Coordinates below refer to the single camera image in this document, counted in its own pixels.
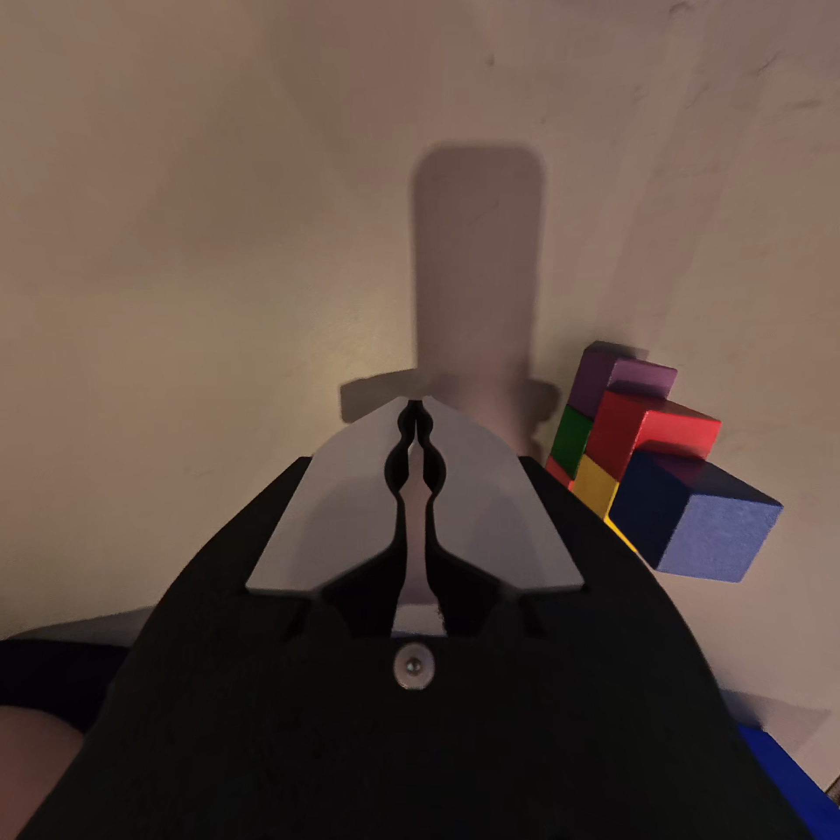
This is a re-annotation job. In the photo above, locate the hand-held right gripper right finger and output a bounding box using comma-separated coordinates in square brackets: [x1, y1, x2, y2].
[418, 394, 586, 635]

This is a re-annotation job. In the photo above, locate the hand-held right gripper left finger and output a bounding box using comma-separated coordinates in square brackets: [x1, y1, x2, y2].
[245, 395, 419, 635]

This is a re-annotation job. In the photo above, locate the yellow wooden cube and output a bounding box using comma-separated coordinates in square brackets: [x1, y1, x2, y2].
[571, 454, 641, 555]

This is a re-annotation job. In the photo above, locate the green wooden cube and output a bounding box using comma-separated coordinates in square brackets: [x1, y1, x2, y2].
[549, 403, 595, 481]

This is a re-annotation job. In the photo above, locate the red wooden cube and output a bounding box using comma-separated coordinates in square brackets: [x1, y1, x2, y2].
[583, 388, 723, 483]

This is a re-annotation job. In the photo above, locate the purple wooden cube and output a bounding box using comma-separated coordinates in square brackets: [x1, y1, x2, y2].
[566, 340, 679, 422]

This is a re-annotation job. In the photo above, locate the dark blue wooden cube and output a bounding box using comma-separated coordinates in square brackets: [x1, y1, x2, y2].
[607, 449, 785, 585]

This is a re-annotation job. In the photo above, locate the blue plastic storage bin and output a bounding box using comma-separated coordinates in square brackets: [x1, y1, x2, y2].
[735, 722, 840, 840]

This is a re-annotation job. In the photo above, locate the person's right forearm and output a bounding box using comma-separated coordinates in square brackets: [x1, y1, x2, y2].
[0, 705, 86, 840]

